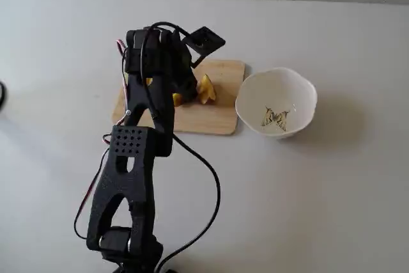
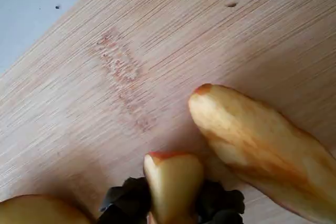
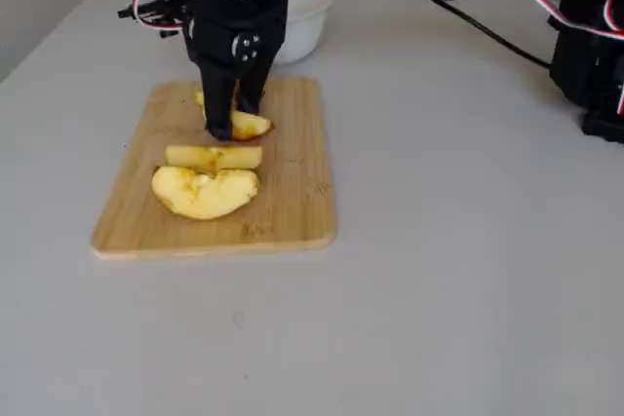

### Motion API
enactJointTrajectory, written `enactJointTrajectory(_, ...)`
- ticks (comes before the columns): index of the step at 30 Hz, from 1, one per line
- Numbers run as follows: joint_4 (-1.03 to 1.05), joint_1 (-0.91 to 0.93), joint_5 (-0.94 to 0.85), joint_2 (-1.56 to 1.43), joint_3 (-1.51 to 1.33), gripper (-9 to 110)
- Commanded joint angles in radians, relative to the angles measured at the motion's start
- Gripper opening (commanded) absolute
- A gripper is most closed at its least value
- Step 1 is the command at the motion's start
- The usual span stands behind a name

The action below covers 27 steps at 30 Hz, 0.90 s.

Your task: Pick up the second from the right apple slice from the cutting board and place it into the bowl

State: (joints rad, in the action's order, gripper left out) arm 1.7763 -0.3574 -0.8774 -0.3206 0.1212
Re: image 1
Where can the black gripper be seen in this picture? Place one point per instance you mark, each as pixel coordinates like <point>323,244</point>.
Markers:
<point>186,85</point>

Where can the apple slice with brown edge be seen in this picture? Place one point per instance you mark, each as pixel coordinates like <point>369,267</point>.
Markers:
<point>177,100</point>

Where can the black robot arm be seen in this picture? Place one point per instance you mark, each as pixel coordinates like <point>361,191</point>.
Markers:
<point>128,183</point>

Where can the notched apple slice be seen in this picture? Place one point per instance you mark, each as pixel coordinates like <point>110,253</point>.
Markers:
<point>207,92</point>

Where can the wooden cutting board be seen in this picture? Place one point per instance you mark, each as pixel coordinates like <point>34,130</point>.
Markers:
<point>207,119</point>

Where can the white bowl butterfly print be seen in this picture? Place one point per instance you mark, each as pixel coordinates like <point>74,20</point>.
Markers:
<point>287,90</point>

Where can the black object at table edge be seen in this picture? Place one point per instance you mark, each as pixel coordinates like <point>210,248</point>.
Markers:
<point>2,94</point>

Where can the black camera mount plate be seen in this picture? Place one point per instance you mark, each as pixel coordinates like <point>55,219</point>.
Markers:
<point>204,41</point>

